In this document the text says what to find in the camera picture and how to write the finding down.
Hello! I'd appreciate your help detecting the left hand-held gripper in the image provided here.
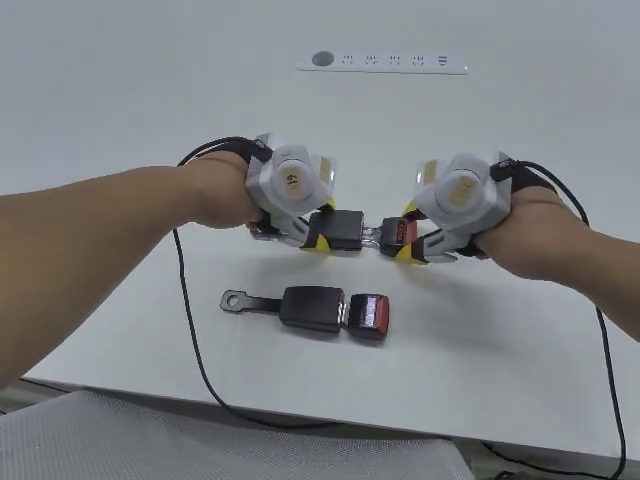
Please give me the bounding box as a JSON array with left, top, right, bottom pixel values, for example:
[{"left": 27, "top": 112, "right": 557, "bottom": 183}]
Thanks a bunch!
[{"left": 243, "top": 132, "right": 342, "bottom": 255}]

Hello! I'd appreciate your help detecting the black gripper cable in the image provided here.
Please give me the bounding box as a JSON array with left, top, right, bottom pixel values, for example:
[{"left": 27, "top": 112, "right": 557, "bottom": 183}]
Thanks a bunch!
[
  {"left": 171, "top": 135, "right": 454, "bottom": 444},
  {"left": 505, "top": 157, "right": 629, "bottom": 480}
]

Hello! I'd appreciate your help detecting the person's right forearm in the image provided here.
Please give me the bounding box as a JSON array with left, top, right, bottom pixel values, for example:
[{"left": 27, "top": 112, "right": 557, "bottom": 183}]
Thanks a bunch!
[{"left": 519, "top": 199, "right": 640, "bottom": 344}]

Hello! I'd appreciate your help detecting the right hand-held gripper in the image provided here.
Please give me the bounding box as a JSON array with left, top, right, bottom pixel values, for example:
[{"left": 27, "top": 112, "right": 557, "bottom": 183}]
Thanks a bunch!
[{"left": 393, "top": 149, "right": 513, "bottom": 267}]

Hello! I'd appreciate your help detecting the person's right hand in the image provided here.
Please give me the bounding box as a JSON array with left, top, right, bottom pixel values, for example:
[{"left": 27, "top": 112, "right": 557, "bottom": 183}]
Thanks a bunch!
[{"left": 459, "top": 158, "right": 577, "bottom": 280}]

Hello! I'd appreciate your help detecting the black seat belt buckle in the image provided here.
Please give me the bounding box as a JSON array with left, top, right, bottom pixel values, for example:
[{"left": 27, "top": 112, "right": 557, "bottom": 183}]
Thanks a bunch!
[
  {"left": 306, "top": 209, "right": 366, "bottom": 254},
  {"left": 220, "top": 285, "right": 347, "bottom": 335}
]

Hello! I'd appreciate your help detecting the grey mesh chair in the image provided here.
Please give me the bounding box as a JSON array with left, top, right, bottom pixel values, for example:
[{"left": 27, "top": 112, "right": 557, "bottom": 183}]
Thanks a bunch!
[{"left": 0, "top": 388, "right": 469, "bottom": 480}]

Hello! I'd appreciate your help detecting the person's left hand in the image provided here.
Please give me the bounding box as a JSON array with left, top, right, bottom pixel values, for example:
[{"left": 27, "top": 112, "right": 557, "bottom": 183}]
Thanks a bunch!
[{"left": 197, "top": 137, "right": 275, "bottom": 239}]

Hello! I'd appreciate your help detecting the white power strip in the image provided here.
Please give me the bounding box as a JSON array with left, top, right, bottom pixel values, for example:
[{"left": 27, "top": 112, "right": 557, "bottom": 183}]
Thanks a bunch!
[{"left": 294, "top": 49, "right": 470, "bottom": 76}]

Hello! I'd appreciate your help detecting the person's left forearm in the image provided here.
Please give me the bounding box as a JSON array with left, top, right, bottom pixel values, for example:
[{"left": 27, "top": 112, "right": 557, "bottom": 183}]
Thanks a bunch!
[{"left": 0, "top": 162, "right": 207, "bottom": 390}]

